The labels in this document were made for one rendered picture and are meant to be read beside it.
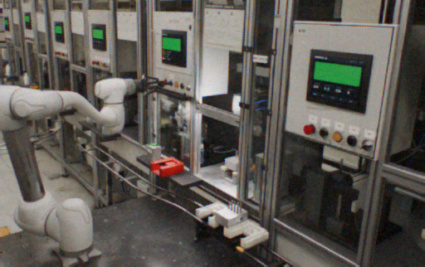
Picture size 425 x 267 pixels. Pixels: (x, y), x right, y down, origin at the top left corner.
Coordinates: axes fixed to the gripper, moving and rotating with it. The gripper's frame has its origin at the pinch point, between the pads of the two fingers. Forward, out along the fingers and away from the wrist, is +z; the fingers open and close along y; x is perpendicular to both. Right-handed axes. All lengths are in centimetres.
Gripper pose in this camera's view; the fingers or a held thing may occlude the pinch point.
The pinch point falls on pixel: (163, 83)
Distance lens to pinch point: 230.8
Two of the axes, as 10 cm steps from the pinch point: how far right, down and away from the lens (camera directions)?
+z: 7.8, -1.4, 6.1
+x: -6.2, -2.3, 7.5
